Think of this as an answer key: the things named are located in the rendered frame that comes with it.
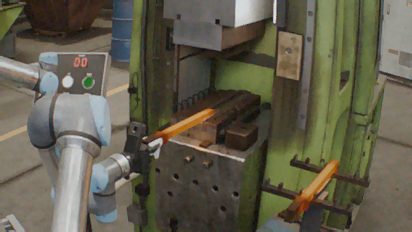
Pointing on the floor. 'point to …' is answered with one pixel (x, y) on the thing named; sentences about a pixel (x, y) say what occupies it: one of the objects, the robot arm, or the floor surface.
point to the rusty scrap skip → (61, 16)
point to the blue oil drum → (121, 31)
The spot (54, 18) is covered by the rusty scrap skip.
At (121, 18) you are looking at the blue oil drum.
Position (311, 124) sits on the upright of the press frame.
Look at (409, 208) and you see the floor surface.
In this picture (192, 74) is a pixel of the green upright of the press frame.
